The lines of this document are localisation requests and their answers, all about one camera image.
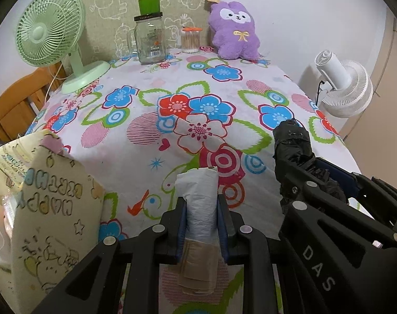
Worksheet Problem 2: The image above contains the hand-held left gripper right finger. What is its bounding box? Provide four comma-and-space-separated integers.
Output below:
217, 194, 284, 314

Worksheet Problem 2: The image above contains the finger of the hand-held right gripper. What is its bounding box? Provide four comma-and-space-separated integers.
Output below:
276, 159, 347, 210
316, 158, 397, 226

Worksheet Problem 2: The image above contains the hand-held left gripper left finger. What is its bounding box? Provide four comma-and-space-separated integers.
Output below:
32, 198, 187, 314

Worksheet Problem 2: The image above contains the white plastic bag roll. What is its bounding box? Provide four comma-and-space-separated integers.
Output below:
175, 167, 220, 296

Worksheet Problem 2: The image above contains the happy birthday gift bag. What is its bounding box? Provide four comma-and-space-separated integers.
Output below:
0, 130, 105, 314

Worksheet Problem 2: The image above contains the floral tablecloth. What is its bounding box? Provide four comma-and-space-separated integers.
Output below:
22, 46, 362, 314

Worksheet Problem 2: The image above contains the white circulator fan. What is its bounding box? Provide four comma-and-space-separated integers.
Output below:
314, 50, 373, 117

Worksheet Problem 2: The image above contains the beige wooden cabinet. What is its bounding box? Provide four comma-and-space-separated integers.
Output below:
338, 7, 397, 144

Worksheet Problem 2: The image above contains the purple plush toy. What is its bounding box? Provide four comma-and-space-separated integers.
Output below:
205, 0, 262, 61

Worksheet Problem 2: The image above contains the cotton swab container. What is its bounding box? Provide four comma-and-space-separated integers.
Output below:
181, 26, 202, 54

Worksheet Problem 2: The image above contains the glass jar with green lid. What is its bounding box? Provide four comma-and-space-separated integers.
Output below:
131, 0, 167, 65

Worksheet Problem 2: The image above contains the wooden chair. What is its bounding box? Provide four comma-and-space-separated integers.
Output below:
0, 62, 63, 141

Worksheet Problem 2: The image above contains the green desk fan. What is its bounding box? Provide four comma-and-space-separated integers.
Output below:
15, 0, 111, 95

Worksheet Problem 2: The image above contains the black power cable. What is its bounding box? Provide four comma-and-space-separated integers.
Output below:
317, 79, 333, 105

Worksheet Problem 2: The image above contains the white fan cable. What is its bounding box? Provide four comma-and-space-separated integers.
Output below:
43, 62, 66, 105

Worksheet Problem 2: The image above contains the beige cartoon wall board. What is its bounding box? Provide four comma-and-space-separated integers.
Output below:
82, 0, 214, 63

